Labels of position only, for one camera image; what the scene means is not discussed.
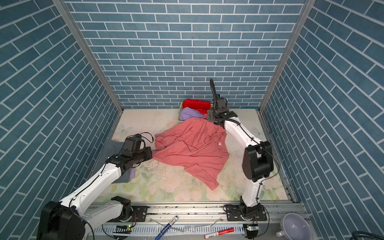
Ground pink t shirt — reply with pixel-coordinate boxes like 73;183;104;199
153;118;229;191

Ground light green perforated plastic basket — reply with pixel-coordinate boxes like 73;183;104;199
177;102;184;123

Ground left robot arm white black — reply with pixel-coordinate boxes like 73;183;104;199
37;134;152;240

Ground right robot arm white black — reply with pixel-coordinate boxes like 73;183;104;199
208;79;275;215

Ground red t shirt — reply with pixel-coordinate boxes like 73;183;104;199
182;99;211;115

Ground folded dark grey t shirt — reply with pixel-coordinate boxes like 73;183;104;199
91;140;132;184

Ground lavender t shirt in basket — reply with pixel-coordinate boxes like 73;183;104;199
179;107;205;121

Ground blue marker pen centre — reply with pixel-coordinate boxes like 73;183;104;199
155;216;179;240

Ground metal tweezers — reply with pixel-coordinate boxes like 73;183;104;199
166;224;227;235

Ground red marker pen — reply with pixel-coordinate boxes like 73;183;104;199
204;228;235;239

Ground white cup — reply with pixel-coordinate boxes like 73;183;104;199
276;213;312;240

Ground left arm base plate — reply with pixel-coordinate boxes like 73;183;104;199
108;205;149;224

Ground white slotted cable duct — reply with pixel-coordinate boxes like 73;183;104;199
94;224;245;237

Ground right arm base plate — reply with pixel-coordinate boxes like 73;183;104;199
223;204;267;222

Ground aluminium mounting rail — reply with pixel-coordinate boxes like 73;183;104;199
87;202;309;239

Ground black cable bottom right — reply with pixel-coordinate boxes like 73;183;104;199
351;230;384;240

